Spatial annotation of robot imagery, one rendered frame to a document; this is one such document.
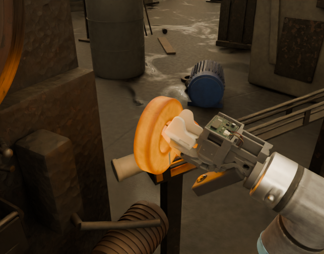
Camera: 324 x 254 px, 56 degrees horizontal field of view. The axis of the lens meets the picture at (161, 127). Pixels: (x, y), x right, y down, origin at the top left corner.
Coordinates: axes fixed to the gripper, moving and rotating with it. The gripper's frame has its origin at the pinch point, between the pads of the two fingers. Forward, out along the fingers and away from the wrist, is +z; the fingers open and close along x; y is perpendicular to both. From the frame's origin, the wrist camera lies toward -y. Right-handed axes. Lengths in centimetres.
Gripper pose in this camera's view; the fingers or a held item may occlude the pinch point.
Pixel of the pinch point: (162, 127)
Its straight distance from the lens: 59.8
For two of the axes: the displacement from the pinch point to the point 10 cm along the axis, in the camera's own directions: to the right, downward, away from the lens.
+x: -4.9, 4.2, -7.6
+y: 2.5, -7.7, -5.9
